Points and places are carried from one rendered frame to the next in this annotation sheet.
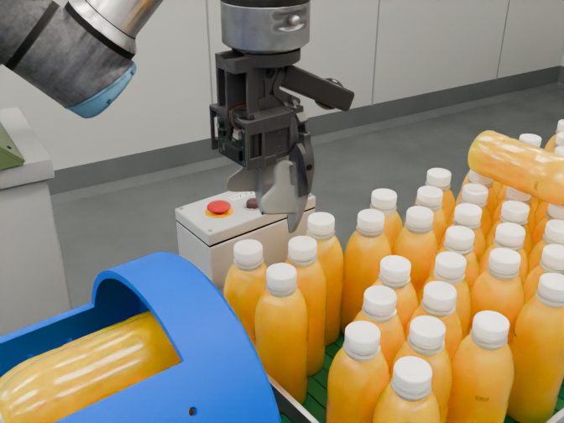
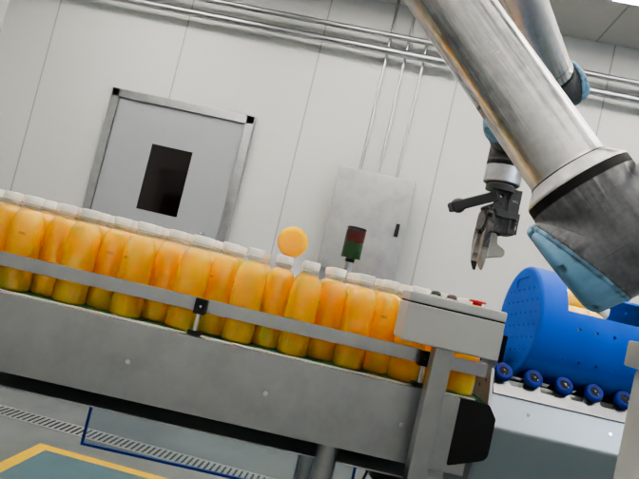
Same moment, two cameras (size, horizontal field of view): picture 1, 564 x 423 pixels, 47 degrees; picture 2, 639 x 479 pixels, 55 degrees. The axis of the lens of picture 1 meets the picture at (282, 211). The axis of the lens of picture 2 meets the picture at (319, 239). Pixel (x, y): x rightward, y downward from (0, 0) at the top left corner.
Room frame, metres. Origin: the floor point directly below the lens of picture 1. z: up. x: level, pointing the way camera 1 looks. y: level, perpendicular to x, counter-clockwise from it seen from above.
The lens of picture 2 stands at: (2.10, 0.56, 1.09)
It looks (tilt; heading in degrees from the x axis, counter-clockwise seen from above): 3 degrees up; 216
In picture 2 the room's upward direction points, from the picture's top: 13 degrees clockwise
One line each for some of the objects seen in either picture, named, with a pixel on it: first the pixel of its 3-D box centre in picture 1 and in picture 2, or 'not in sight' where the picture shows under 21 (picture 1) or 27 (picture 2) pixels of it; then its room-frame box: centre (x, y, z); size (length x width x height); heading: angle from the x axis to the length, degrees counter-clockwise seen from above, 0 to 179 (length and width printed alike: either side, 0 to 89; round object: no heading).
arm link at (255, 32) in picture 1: (267, 24); (502, 178); (0.66, 0.01, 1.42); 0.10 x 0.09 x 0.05; 37
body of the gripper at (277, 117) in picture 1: (260, 103); (498, 211); (0.65, 0.02, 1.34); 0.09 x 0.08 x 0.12; 127
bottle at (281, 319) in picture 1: (281, 342); not in sight; (0.68, 0.00, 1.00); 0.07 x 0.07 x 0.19
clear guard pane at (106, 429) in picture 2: not in sight; (235, 390); (0.70, -0.62, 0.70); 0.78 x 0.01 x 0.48; 127
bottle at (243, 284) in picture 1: (250, 314); (465, 349); (0.73, 0.05, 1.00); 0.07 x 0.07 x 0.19
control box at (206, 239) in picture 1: (247, 228); (448, 323); (0.89, 0.06, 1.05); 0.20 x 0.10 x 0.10; 127
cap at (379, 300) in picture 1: (379, 304); not in sight; (0.63, -0.12, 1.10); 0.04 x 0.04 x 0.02
